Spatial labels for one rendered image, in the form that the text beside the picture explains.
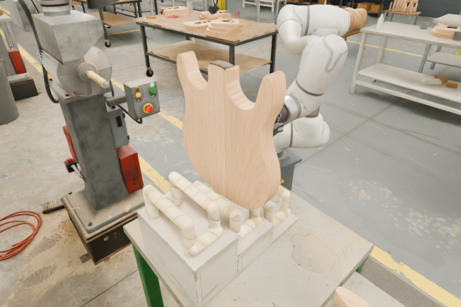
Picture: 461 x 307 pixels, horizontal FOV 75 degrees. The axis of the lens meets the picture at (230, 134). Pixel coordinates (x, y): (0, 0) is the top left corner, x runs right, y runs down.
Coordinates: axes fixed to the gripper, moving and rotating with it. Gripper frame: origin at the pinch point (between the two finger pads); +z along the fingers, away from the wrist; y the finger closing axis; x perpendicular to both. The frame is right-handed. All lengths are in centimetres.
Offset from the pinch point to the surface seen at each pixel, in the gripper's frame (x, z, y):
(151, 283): -66, 24, 22
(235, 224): -20.9, 8.2, -9.1
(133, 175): -85, -14, 110
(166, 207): -9.1, 23.8, -0.8
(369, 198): -133, -160, 2
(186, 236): -12.5, 24.3, -8.9
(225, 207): -17.5, 8.2, -5.0
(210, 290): -32.4, 21.7, -13.0
